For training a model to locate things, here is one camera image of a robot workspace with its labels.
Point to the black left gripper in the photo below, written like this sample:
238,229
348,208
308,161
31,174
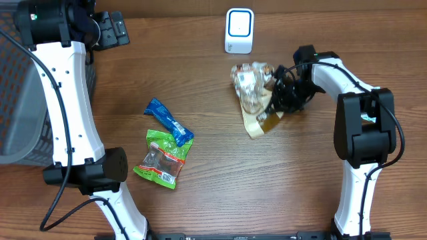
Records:
113,36

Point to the beige foil snack pouch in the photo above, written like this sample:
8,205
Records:
253,83

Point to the mint green snack packet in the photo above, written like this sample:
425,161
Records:
366,119

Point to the white barcode scanner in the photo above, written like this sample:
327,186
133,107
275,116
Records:
239,32

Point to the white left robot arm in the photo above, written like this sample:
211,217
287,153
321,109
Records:
60,37

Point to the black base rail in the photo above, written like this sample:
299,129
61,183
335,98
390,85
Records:
302,235

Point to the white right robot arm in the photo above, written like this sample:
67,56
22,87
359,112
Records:
367,135

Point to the blue snack bar wrapper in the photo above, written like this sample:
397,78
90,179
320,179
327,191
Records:
180,134

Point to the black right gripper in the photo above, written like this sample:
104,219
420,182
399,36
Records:
280,103

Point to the grey plastic mesh basket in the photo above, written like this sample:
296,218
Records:
26,135

